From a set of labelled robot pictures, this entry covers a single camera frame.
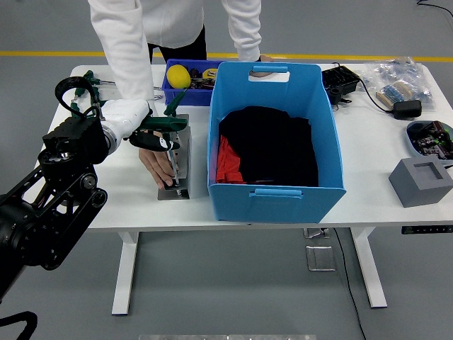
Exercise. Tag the yellow lemon-shaped ball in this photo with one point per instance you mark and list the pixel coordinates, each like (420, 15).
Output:
(178, 76)

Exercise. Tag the grey block with square recess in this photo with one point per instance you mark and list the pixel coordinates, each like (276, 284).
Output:
(414, 191)

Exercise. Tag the beige resistor tape strip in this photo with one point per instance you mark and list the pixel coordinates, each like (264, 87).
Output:
(394, 93)

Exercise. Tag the black power adapter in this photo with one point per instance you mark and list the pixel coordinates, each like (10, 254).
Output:
(407, 110)

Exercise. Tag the red cloth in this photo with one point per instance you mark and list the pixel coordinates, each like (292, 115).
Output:
(228, 163)

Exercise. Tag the large light blue box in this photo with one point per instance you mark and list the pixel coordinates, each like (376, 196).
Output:
(276, 209)

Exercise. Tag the small metal floor bracket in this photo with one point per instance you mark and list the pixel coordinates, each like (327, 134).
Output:
(315, 233)

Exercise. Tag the black table control panel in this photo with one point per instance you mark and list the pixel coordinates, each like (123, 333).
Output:
(426, 229)

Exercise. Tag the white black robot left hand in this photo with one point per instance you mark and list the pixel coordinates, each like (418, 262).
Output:
(124, 113)

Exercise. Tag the black cloth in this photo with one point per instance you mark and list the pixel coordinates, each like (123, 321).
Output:
(276, 145)

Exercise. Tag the grey metal tool stand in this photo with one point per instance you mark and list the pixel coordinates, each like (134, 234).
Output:
(184, 159)

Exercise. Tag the person's left hand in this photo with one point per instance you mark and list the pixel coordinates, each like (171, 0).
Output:
(266, 58)

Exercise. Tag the black plastic tray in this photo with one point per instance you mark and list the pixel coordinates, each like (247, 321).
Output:
(339, 79)

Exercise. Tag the dark electronic parts pile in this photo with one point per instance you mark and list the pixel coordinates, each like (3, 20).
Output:
(201, 83)

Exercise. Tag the light blue oval parts tray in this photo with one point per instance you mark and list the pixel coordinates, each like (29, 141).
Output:
(430, 140)

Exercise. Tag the square metal floor plate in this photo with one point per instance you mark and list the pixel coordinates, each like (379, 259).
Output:
(320, 258)

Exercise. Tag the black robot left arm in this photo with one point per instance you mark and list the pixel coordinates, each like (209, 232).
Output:
(21, 226)

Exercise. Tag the person's right hand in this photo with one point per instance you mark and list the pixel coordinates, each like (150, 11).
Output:
(155, 166)

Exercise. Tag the person's right forearm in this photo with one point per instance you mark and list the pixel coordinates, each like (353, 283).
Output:
(132, 74)

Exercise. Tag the white table leg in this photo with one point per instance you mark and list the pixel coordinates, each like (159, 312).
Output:
(369, 269)
(124, 272)

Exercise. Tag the person's left forearm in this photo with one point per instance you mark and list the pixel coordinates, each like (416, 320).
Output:
(246, 35)

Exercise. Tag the yellow tape measure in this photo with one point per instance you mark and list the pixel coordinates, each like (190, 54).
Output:
(209, 73)

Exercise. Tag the clear plastic parts bags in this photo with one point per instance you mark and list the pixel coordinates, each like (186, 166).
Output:
(393, 72)

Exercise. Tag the small dark blue bin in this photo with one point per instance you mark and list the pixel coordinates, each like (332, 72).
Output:
(193, 98)

